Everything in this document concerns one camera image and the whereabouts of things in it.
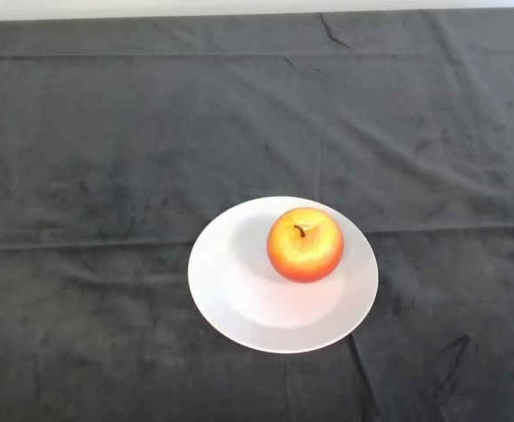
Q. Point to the round white plate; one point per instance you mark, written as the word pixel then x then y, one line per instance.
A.
pixel 256 307

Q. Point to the red yellow apple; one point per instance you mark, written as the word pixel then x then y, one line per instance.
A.
pixel 305 250

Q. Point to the black velvet table cloth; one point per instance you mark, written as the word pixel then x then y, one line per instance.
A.
pixel 256 110

